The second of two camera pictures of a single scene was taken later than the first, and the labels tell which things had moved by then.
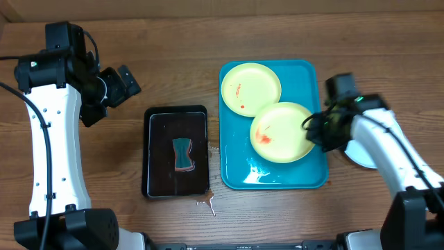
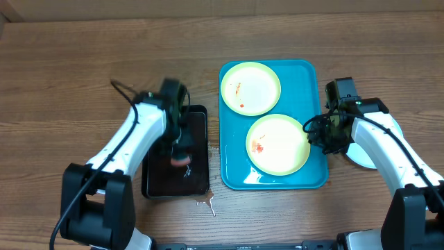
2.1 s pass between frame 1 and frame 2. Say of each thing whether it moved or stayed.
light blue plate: stayed
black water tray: stayed
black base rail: stayed
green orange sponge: moved
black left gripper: moved
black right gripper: stayed
